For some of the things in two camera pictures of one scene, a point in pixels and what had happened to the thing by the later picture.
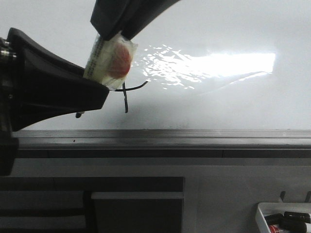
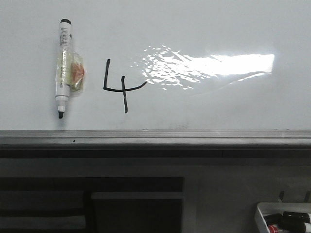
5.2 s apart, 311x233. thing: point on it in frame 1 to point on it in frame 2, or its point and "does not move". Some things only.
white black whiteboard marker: x=109 y=61 to x=70 y=74
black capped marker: x=295 y=222 does not move
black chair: x=91 y=204 does not move
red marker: x=274 y=228 does not move
